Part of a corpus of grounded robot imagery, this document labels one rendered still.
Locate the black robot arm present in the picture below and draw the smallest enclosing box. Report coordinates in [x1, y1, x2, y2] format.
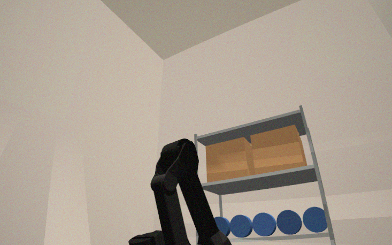
[128, 139, 232, 245]

